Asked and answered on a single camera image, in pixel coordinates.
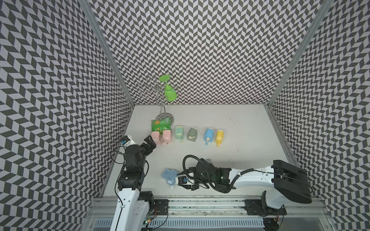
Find mint green pencil sharpener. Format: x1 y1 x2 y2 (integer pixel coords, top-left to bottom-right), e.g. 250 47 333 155
174 126 184 142

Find light blue pencil sharpener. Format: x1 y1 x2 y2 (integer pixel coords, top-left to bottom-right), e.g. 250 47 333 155
161 168 178 190

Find yellow pencil sharpener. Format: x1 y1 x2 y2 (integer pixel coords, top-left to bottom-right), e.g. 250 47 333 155
215 130 224 147

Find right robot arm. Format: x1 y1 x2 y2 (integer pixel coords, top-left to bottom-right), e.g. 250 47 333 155
176 155 312 209

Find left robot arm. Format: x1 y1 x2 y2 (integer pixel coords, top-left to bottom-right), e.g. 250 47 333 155
110 135 156 231

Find green snack packet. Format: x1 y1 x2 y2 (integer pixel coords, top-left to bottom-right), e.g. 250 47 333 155
151 117 171 134

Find green plastic cup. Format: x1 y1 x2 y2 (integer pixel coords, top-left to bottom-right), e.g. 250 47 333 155
159 75 177 102

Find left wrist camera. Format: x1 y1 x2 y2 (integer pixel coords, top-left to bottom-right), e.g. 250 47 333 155
120 135 136 148

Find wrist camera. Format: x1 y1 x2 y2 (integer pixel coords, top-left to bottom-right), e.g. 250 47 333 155
176 175 192 190
120 135 136 148

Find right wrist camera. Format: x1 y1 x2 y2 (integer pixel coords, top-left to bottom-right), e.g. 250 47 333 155
176 175 192 190

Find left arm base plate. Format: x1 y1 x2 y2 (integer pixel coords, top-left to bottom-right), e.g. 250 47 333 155
148 199 169 216

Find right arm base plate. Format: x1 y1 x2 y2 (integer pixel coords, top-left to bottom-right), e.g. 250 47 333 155
244 199 287 217

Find aluminium front rail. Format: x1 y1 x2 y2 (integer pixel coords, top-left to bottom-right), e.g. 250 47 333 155
85 196 330 218

